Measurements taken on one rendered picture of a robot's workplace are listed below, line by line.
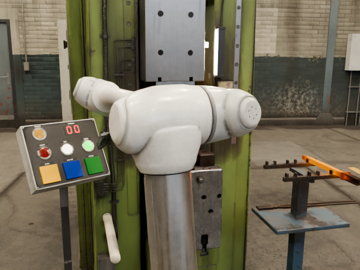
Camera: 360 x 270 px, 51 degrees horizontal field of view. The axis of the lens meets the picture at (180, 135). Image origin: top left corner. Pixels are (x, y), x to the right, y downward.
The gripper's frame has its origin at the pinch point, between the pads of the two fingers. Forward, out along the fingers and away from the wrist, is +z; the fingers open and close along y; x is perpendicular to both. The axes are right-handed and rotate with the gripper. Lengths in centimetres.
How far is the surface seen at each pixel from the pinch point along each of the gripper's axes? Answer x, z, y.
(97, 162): -4.7, 12.4, 1.8
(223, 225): -53, 34, 81
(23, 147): 8.0, 15.7, -26.9
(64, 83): 255, 474, 216
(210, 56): 38, -7, 76
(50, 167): -3.4, 12.4, -19.3
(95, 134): 8.4, 13.1, 5.0
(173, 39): 41, -17, 43
